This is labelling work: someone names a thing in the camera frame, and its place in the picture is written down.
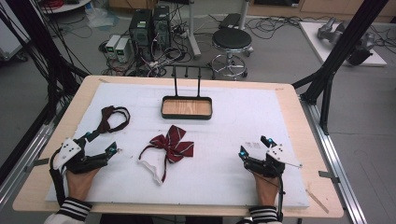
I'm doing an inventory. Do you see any dark brown strap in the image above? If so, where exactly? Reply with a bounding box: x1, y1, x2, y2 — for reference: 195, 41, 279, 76
96, 105, 132, 134

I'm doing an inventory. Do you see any black rack with wooden tray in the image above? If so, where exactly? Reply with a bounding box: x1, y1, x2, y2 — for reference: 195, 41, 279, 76
161, 64, 217, 121

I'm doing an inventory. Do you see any aluminium rail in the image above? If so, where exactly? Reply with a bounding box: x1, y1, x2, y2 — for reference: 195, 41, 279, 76
0, 120, 62, 211
299, 94, 369, 224

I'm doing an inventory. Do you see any black computer tower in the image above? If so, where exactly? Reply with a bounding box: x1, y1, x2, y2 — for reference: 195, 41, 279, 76
128, 8, 154, 63
152, 5, 172, 51

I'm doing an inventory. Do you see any black round stool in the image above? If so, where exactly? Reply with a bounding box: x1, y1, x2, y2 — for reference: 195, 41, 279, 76
210, 27, 255, 78

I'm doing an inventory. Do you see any grey table leg post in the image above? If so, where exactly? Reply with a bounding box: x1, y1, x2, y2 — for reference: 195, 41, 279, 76
186, 0, 203, 61

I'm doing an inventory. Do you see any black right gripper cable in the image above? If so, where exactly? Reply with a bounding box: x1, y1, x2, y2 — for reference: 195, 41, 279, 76
276, 172, 288, 222

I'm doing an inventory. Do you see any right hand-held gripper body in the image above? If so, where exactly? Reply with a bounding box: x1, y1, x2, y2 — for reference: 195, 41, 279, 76
244, 143, 304, 179

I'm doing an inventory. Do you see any black metal frame stand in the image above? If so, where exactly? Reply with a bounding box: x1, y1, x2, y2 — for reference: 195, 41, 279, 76
0, 0, 92, 186
291, 0, 390, 136

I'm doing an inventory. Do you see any clear plastic bag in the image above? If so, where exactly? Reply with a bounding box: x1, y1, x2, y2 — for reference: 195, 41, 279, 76
84, 7, 120, 30

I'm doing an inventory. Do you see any light wooden table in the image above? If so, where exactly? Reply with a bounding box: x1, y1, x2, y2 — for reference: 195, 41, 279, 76
12, 75, 345, 218

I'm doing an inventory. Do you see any white foam mat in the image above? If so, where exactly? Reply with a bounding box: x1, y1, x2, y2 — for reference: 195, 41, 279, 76
45, 82, 311, 209

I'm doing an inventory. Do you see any grey equipment case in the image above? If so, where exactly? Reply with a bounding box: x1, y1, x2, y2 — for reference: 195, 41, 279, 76
0, 10, 32, 63

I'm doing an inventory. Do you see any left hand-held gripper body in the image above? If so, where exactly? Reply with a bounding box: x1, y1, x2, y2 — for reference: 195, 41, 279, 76
50, 136, 110, 175

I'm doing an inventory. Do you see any black flat box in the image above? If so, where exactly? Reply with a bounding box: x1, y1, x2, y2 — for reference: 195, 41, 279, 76
219, 12, 243, 30

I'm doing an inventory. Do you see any white floor board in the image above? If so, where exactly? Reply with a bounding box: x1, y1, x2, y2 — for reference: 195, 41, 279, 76
298, 21, 389, 68

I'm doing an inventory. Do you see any red striped bow tie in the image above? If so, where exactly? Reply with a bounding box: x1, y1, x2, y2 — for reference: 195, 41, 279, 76
137, 124, 195, 187

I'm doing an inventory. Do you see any person's right hand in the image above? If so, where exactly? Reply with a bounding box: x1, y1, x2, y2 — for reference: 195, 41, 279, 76
252, 172, 280, 209

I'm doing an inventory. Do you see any white power supply unit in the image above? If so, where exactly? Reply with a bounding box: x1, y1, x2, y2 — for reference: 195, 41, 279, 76
105, 34, 121, 59
115, 36, 133, 63

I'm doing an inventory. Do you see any person's left hand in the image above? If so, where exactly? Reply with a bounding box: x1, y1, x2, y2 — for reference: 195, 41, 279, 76
65, 167, 101, 203

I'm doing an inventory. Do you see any grey metal bracket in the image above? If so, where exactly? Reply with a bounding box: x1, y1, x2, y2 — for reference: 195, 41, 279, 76
23, 157, 50, 174
318, 170, 341, 185

